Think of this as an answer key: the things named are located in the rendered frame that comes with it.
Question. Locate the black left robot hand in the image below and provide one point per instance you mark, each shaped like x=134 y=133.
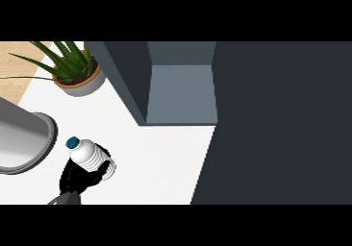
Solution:
x=78 y=179

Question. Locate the white water bottle blue cap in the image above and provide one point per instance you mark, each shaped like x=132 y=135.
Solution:
x=89 y=155

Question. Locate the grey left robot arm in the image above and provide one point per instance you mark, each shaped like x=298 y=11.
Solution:
x=66 y=199

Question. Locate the dark grey cabinet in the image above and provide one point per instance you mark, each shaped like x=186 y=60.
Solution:
x=169 y=89

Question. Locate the dark grey cabinet door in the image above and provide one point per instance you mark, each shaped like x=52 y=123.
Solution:
x=283 y=125

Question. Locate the grey cylindrical container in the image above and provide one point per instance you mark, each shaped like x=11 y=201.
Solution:
x=18 y=137

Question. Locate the green potted plant grey pot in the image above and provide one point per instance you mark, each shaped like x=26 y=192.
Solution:
x=78 y=71

